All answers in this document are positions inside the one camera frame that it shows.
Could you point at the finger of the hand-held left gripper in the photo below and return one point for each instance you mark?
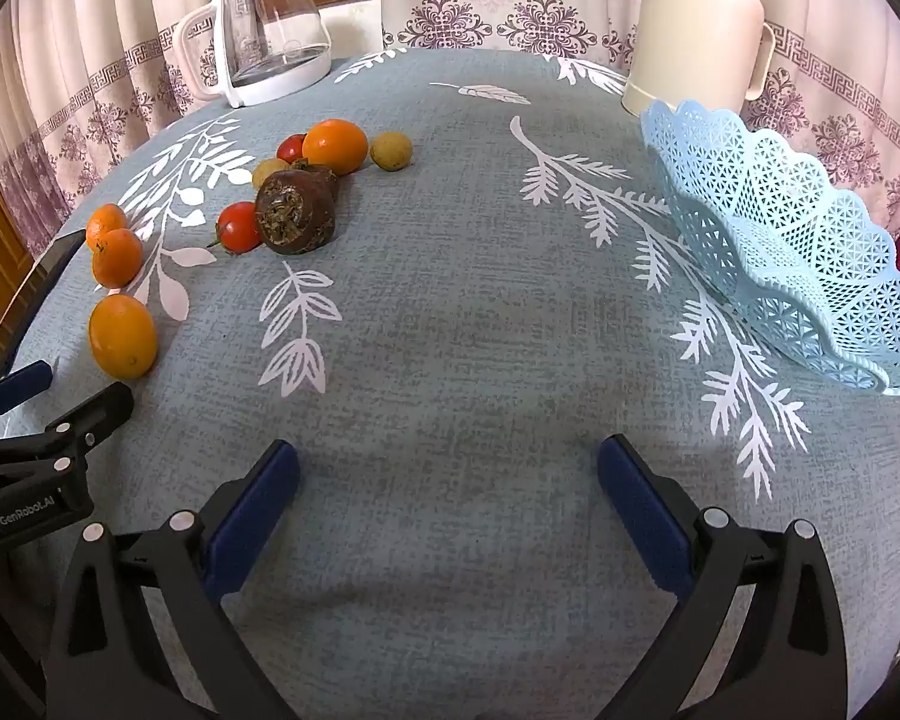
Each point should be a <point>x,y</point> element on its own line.
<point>16,388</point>
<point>94,412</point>

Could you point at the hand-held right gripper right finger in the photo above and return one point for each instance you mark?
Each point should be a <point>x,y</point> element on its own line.
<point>645,521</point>

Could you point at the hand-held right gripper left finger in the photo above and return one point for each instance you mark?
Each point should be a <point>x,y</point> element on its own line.
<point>251,521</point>

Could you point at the orange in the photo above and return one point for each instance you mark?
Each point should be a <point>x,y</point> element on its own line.
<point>122,335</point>
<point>334,144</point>

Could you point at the small tangerine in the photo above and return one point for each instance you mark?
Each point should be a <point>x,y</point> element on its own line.
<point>118,259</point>
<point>103,219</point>

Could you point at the red tomato with stem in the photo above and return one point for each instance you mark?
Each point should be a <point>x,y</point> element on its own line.
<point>238,226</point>

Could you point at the dark brown round fruit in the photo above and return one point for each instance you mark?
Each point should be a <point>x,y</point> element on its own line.
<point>319,169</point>
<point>296,214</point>

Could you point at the longan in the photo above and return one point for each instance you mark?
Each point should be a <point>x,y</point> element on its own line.
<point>390,151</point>
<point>270,171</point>

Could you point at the light blue plastic lattice basket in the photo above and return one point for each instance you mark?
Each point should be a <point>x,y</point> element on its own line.
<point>795,262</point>

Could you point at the small red cherry tomato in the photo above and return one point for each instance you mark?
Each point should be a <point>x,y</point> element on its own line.
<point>292,148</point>

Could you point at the pink patterned curtain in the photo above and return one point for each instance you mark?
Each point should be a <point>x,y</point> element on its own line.
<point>82,52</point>
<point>495,0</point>

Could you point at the cream thermos flask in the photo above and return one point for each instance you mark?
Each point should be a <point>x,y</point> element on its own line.
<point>690,30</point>

